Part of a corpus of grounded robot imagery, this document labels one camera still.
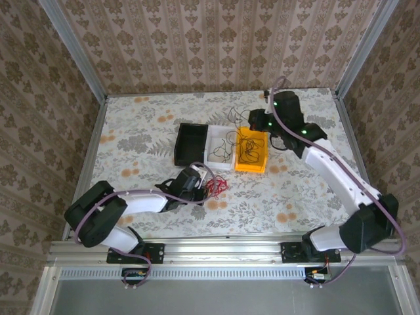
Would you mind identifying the black connector box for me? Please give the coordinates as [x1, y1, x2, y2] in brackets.
[121, 267, 150, 285]
[304, 266, 332, 285]

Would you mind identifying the aluminium mounting rail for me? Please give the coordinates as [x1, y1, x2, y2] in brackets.
[45, 238, 408, 266]

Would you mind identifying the black right connector box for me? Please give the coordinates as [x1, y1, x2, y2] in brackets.
[304, 266, 332, 285]

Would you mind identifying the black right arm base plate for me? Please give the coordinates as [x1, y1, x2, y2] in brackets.
[281, 241, 342, 264]

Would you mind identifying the black plastic bin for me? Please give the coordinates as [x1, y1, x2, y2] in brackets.
[173, 123, 209, 167]

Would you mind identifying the black left connector box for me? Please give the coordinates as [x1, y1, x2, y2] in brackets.
[121, 267, 150, 285]

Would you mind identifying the floral patterned table cover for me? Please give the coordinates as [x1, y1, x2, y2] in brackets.
[87, 87, 380, 239]

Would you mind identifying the white plastic bin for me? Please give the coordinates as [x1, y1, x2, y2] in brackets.
[203, 124, 238, 170]

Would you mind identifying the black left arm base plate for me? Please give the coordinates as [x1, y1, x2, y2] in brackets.
[107, 241, 165, 265]

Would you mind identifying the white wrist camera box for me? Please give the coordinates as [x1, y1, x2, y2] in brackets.
[192, 165, 211, 190]
[263, 87, 279, 115]

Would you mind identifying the thin black cable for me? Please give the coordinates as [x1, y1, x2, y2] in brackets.
[228, 106, 267, 164]

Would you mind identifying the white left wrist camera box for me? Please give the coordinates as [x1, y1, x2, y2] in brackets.
[192, 165, 211, 190]

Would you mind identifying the slotted grey cable duct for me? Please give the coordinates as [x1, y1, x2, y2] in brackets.
[58, 266, 309, 280]

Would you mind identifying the grey metal sheet panel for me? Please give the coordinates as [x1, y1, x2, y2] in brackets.
[31, 265, 417, 315]

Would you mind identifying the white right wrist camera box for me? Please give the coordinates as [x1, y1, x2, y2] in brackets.
[263, 87, 279, 115]

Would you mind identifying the thin red cable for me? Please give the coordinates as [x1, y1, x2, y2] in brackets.
[205, 177, 230, 201]

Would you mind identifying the yellow plastic bin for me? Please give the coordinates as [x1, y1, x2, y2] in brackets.
[234, 126, 268, 174]

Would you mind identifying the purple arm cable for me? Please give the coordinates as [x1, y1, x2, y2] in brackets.
[73, 161, 217, 291]
[267, 75, 408, 290]

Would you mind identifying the aluminium frame post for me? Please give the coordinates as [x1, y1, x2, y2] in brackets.
[334, 0, 394, 99]
[38, 0, 109, 99]

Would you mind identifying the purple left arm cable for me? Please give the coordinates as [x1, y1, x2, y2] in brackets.
[73, 161, 217, 291]

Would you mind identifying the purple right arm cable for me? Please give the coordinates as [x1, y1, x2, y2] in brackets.
[267, 75, 408, 290]

